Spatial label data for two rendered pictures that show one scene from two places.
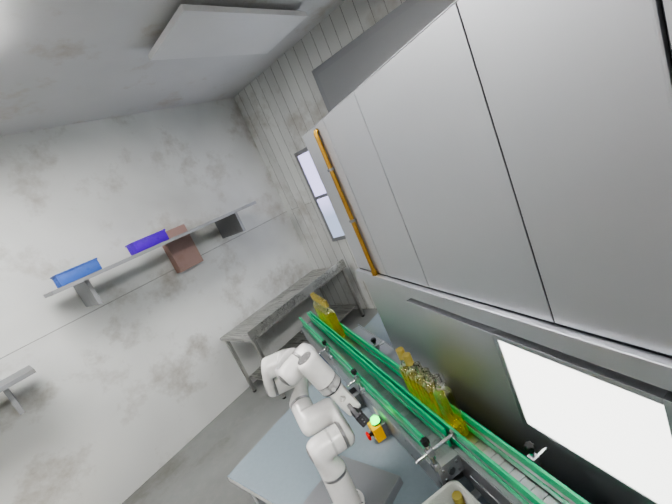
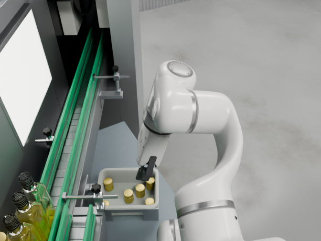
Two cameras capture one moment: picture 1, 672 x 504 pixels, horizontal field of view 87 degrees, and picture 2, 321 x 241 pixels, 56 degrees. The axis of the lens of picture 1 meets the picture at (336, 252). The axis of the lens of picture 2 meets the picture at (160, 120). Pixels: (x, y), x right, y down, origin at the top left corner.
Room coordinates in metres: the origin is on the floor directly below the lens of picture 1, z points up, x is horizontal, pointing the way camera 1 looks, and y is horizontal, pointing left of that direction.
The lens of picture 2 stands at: (1.45, 0.31, 1.76)
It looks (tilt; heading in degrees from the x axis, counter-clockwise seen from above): 43 degrees down; 196
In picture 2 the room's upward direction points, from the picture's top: straight up
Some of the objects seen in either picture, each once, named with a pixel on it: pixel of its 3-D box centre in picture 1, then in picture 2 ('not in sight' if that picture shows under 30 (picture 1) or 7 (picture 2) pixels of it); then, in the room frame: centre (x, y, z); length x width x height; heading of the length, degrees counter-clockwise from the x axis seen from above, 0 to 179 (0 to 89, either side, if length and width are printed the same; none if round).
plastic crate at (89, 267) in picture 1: (77, 272); not in sight; (2.98, 2.00, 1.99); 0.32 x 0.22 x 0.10; 135
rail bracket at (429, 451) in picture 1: (435, 449); (90, 198); (1.01, -0.04, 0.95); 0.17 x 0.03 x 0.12; 107
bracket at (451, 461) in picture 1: (448, 467); (90, 215); (1.02, -0.05, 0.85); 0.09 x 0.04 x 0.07; 107
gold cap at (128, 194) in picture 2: not in sight; (128, 196); (0.88, 0.03, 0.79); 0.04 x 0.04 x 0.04
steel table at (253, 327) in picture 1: (299, 322); not in sight; (4.07, 0.75, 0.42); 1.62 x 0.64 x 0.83; 135
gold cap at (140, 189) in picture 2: not in sight; (140, 191); (0.85, 0.06, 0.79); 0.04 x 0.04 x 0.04
